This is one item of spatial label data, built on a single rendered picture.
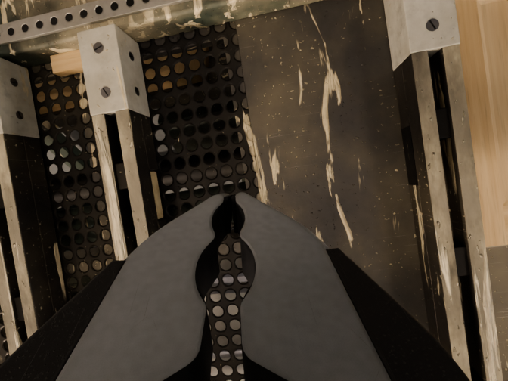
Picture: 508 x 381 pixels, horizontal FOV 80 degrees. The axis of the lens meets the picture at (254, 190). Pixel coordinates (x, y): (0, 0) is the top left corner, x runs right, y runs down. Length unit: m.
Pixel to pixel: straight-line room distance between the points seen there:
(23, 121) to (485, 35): 0.73
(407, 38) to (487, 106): 0.16
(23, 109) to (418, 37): 0.62
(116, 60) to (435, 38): 0.44
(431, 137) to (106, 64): 0.46
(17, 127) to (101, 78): 0.18
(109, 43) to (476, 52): 0.53
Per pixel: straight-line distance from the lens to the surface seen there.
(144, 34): 0.58
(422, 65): 0.48
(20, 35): 0.65
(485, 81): 0.57
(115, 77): 0.52
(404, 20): 0.50
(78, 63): 0.63
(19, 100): 0.66
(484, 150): 0.55
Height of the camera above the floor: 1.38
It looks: 33 degrees down
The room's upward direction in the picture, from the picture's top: 176 degrees clockwise
